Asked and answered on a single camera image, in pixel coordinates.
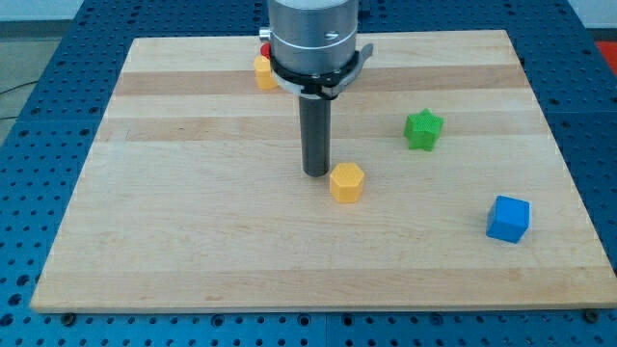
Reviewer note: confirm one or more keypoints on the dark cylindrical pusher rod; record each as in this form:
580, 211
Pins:
315, 127

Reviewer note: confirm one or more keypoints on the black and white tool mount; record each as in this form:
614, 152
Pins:
326, 86

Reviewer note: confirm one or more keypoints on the green star block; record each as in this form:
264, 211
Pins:
423, 129

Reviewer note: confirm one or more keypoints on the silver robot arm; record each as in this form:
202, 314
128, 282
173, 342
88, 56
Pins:
314, 55

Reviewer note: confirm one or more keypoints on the yellow block at back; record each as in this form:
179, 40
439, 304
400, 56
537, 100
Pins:
263, 74

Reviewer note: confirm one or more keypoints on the red block at back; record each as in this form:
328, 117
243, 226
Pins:
265, 50

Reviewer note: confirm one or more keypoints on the yellow hexagon block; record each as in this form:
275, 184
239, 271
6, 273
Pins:
346, 182

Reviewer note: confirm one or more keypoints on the wooden board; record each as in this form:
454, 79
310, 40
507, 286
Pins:
193, 197

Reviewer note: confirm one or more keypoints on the blue cube block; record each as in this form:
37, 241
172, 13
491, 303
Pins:
508, 219

